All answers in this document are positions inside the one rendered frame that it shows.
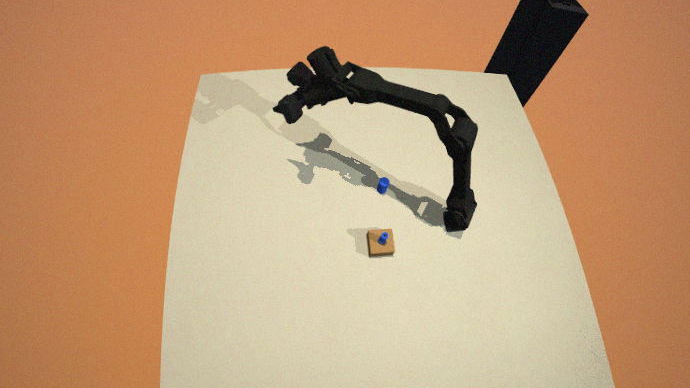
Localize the brown wooden block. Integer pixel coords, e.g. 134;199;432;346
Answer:
367;229;395;258

